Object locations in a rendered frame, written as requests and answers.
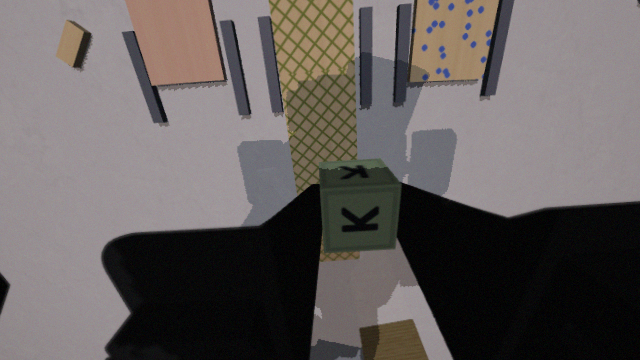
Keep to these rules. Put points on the tan woven-pattern strip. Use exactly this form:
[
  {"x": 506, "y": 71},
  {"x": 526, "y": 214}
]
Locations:
[{"x": 315, "y": 51}]

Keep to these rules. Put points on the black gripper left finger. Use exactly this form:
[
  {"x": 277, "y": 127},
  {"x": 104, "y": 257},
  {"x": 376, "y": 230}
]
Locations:
[{"x": 275, "y": 263}]

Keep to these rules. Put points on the tan strip with blue speckles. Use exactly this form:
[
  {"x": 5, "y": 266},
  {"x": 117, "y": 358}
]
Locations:
[{"x": 450, "y": 39}]

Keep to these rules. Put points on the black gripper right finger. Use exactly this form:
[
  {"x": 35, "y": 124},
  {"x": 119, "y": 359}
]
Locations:
[{"x": 483, "y": 274}]

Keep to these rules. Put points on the green cube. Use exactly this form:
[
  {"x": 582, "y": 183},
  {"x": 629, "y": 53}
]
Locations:
[{"x": 360, "y": 203}]

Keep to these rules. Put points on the pink flat strip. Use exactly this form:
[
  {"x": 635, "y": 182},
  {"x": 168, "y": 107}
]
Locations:
[{"x": 178, "y": 40}]

